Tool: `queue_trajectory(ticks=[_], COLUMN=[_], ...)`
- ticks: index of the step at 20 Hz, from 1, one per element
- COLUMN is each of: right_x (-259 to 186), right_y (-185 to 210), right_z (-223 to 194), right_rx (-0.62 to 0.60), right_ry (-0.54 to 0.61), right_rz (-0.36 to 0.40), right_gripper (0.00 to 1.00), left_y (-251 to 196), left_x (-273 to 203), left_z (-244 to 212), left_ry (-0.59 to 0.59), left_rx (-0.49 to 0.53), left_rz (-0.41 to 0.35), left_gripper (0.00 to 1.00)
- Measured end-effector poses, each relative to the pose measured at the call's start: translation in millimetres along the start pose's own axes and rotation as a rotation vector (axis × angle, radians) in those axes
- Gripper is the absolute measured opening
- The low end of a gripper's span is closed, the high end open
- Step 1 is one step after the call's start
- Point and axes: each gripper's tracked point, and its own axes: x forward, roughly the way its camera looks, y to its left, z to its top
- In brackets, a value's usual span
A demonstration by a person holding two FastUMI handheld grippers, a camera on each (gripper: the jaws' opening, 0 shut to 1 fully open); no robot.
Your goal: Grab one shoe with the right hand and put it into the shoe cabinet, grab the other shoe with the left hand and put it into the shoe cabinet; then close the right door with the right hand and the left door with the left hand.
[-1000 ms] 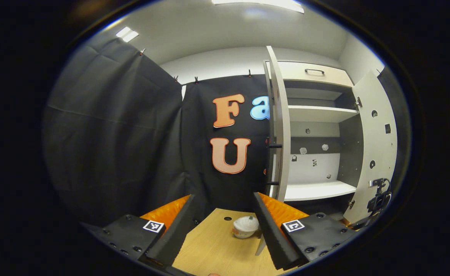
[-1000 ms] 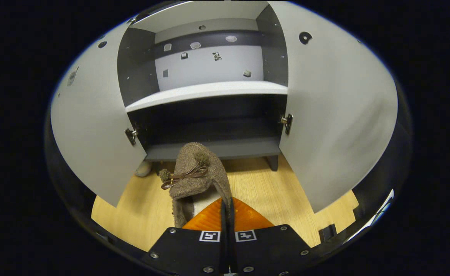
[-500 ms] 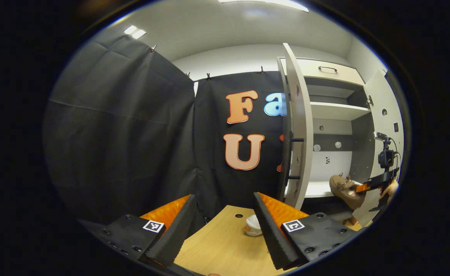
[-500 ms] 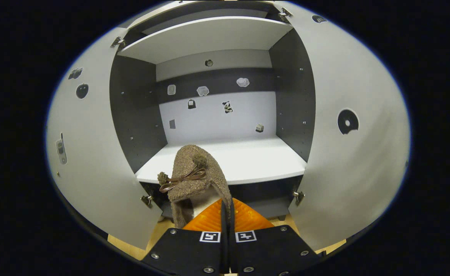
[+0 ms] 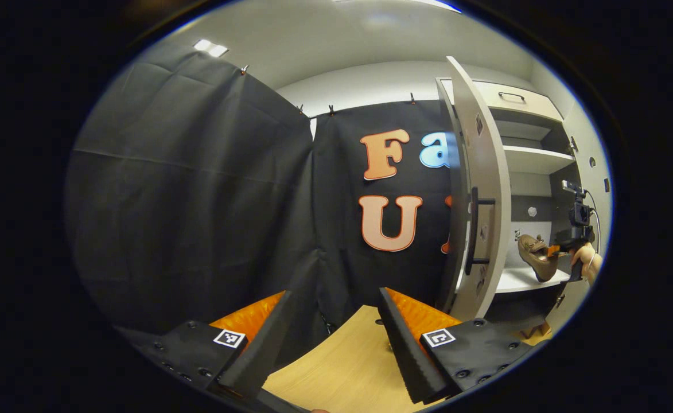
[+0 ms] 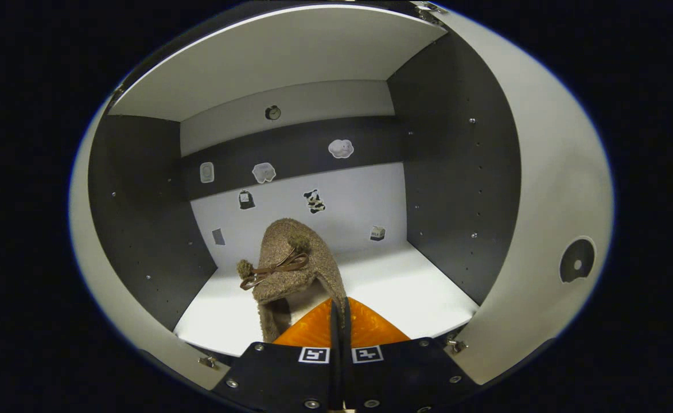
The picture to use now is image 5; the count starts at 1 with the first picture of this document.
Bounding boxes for small ceiling light panel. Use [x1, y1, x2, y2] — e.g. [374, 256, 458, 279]
[193, 38, 229, 58]

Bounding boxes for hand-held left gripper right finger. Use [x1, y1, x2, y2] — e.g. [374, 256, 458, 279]
[378, 287, 538, 405]

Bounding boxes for white door with phone sticker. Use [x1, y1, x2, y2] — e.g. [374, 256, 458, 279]
[435, 56, 512, 322]

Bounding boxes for large ceiling light panel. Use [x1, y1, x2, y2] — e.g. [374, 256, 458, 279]
[336, 0, 462, 13]

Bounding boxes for thin gripper cable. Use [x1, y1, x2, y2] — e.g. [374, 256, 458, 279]
[584, 189, 602, 256]

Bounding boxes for white shoe cabinet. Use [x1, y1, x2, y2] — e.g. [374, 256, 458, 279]
[473, 79, 583, 322]

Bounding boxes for white cabinet drawer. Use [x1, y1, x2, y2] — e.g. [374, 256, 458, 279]
[474, 80, 563, 122]

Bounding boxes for black backdrop cloth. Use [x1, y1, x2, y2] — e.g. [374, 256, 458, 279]
[64, 43, 469, 345]

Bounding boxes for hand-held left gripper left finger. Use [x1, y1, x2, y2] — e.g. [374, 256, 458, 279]
[115, 290, 294, 402]

